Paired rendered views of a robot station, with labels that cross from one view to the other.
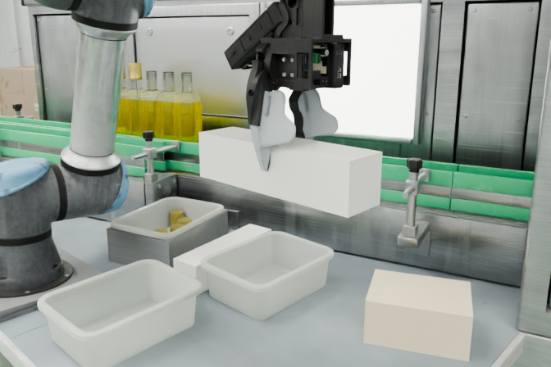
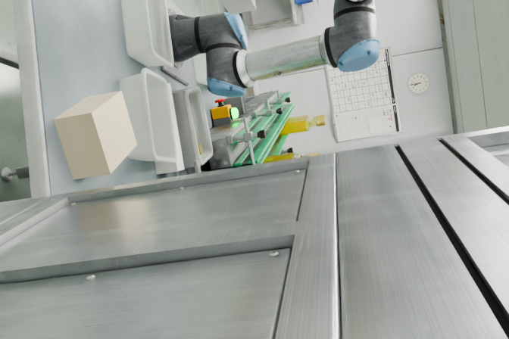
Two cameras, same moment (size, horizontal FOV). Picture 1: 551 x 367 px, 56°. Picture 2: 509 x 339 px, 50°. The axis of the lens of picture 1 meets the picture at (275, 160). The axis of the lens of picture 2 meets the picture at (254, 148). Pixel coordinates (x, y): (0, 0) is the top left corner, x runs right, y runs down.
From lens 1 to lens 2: 1.11 m
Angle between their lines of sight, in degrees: 52
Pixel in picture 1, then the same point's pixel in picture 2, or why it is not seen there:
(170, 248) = (176, 94)
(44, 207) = (215, 35)
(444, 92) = not seen: hidden behind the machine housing
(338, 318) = not seen: hidden behind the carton
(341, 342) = (92, 87)
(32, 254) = (187, 29)
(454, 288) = (110, 151)
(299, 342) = (100, 71)
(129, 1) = (343, 42)
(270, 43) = not seen: outside the picture
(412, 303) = (110, 106)
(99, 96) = (284, 49)
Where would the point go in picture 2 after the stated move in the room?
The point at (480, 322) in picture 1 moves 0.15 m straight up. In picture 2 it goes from (68, 187) to (145, 175)
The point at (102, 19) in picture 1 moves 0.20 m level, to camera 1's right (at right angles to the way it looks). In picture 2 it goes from (329, 31) to (335, 67)
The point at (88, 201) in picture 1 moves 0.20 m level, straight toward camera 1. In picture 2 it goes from (217, 60) to (196, 13)
